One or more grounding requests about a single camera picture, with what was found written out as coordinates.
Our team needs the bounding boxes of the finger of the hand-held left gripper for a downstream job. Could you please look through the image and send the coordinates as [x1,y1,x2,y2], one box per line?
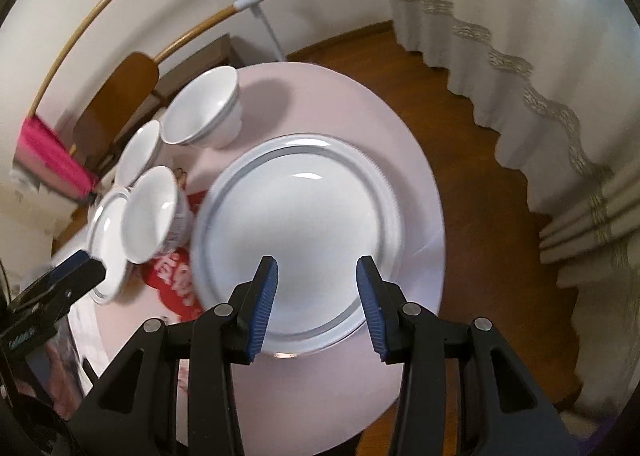
[9,249,107,323]

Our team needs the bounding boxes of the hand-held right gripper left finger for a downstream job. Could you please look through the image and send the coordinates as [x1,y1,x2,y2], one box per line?
[65,255,279,456]

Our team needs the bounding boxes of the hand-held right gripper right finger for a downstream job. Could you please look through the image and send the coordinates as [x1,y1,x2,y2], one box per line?
[356,255,576,456]

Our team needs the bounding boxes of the small white grey-rimmed plate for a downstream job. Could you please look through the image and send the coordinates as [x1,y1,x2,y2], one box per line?
[86,189,133,306]

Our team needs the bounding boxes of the white bowl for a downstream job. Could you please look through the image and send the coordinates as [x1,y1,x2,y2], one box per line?
[122,166,192,264]
[160,65,244,149]
[114,120,165,189]

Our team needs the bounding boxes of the large white grey-rimmed plate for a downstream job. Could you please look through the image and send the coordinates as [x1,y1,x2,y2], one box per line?
[191,133,407,356]

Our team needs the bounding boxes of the pink cloth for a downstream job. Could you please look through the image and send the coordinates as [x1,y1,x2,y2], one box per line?
[12,116,101,202]

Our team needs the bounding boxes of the brown wooden chair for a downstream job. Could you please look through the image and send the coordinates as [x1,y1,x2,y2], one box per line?
[72,52,168,177]

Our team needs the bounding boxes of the dark wooden side table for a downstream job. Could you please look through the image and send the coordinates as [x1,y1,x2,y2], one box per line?
[160,34,246,102]

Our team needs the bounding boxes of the cream embroidered curtain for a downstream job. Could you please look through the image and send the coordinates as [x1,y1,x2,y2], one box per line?
[385,0,640,417]

